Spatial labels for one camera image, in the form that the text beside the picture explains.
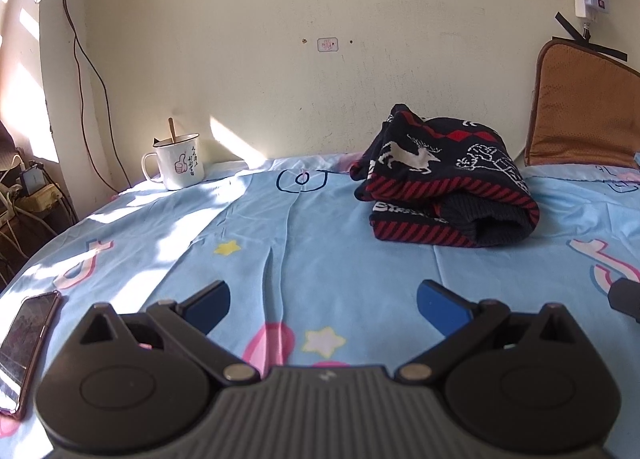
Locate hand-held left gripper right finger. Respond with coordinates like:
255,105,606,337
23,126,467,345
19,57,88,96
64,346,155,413
395,279,596,382

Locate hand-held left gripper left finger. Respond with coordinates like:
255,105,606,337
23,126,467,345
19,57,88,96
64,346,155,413
67,280,261,385

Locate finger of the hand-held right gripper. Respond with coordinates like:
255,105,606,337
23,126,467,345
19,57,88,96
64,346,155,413
607,276,640,322

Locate dark reindeer pattern sweater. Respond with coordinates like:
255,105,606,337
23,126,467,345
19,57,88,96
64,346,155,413
349,104,541,249

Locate blue cartoon print bedsheet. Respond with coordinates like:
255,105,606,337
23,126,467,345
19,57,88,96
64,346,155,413
0,152,640,459

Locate white enamel mug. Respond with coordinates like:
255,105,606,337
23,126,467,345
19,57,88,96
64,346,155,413
141,133,203,191

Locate smartphone with pink case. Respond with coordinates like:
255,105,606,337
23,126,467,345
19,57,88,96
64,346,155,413
0,290,63,421

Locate brown seat cushion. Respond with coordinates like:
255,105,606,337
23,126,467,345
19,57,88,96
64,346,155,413
524,39,640,171

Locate beige power strip with plugs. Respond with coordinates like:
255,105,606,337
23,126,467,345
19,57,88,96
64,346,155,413
0,149,66,222

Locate black tape strip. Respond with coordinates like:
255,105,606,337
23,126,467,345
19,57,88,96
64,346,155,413
552,12,628,62

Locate dark wall cable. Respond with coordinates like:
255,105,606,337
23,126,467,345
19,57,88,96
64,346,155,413
59,0,123,190

